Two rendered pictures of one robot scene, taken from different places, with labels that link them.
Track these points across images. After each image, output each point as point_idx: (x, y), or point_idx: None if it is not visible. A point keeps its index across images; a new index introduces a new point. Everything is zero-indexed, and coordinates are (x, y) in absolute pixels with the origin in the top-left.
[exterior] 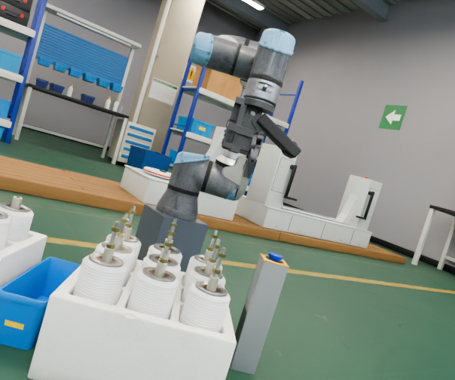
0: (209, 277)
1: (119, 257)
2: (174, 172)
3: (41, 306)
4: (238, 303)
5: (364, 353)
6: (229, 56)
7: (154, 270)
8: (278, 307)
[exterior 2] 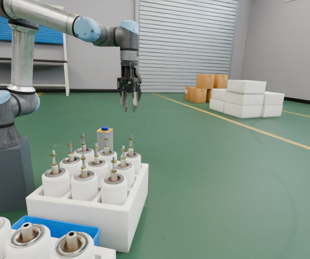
0: (114, 153)
1: (97, 177)
2: None
3: (100, 232)
4: (35, 168)
5: (92, 145)
6: (104, 35)
7: (118, 166)
8: (42, 155)
